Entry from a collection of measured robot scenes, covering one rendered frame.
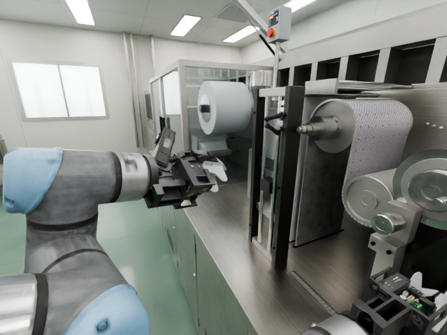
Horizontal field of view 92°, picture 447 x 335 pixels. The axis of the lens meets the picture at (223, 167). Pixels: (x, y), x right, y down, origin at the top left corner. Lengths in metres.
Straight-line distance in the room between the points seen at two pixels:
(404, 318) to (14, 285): 0.40
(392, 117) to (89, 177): 0.71
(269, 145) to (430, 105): 0.49
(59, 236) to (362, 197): 0.60
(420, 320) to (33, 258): 0.46
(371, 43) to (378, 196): 0.60
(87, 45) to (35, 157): 5.51
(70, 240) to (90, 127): 5.44
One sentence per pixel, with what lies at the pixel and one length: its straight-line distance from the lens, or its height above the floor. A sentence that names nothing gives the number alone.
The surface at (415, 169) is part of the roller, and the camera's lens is 0.56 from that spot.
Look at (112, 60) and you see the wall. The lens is 5.73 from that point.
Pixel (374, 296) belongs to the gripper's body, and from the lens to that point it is 0.41.
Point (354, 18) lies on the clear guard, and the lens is 1.07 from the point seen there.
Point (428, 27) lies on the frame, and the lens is 0.95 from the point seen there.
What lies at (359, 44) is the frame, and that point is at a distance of 1.06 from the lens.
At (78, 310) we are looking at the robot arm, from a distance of 0.23.
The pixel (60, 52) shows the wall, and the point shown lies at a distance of 5.82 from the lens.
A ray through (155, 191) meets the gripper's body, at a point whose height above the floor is 1.28.
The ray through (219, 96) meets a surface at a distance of 1.24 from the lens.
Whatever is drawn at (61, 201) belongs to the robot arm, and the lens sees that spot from 0.31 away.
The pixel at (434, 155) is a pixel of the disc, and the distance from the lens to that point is 0.55.
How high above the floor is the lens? 1.40
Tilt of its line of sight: 17 degrees down
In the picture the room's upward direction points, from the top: straight up
